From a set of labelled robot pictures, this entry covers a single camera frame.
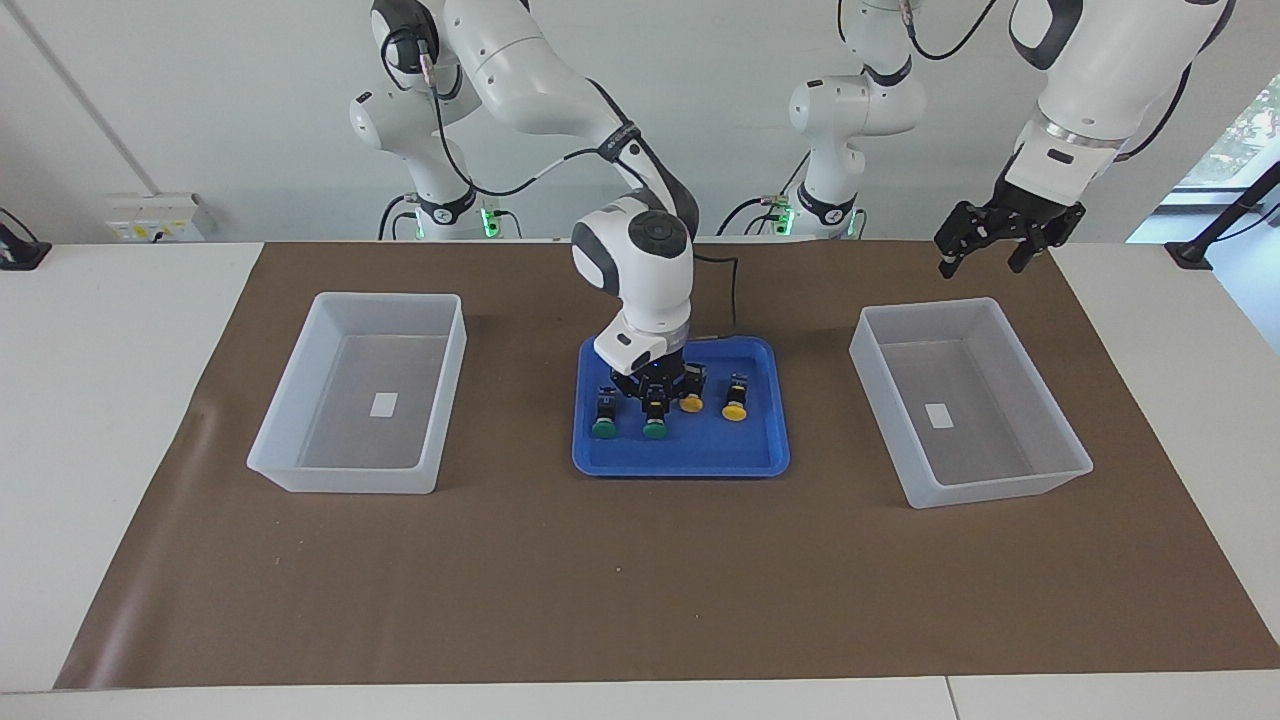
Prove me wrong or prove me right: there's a blue plastic tray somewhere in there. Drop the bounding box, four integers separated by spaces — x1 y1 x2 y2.
572 335 792 479

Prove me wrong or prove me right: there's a brown table mat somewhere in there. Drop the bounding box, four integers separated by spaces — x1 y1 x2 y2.
55 240 1280 691

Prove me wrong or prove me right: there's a translucent white plastic box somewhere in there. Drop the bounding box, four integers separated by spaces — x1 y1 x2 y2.
849 297 1094 510
247 292 468 495

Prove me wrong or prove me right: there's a glass window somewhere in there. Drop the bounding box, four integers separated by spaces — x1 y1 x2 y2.
1180 75 1280 191

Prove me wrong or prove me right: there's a black desk clamp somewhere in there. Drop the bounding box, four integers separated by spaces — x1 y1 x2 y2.
0 207 53 272

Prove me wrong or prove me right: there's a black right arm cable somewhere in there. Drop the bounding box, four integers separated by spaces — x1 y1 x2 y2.
380 28 742 343

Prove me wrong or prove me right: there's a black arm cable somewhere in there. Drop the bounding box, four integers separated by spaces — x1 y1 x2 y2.
380 28 742 343
838 0 1001 63

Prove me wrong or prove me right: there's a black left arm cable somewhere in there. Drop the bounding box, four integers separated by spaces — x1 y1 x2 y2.
838 0 1001 63

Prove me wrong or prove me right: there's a white wall socket box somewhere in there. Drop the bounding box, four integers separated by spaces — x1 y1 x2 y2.
104 192 208 244

